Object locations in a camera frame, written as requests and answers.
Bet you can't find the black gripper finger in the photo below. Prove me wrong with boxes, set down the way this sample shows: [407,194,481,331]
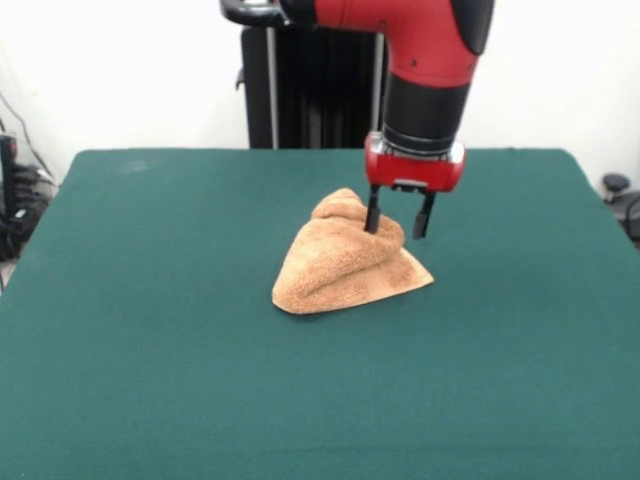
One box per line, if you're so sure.
[363,183,384,235]
[411,191,438,241]

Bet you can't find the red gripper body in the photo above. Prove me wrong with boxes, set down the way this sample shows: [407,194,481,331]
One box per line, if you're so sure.
[363,132,468,195]

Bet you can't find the tan terry cloth towel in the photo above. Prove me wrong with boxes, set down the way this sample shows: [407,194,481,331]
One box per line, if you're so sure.
[271,187,435,315]

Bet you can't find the dark green table cloth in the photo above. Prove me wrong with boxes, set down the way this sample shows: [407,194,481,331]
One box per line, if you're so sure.
[0,147,640,480]

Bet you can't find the black plug bundle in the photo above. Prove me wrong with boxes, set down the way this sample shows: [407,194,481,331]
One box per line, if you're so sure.
[12,164,57,202]

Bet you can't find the black upright device, red light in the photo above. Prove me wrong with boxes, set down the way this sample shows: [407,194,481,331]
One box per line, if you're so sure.
[0,133,20,261]

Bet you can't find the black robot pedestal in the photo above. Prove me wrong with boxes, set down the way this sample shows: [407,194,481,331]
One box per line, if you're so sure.
[219,0,390,150]

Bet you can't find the grey cable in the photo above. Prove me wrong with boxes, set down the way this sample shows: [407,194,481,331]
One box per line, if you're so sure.
[0,92,54,179]

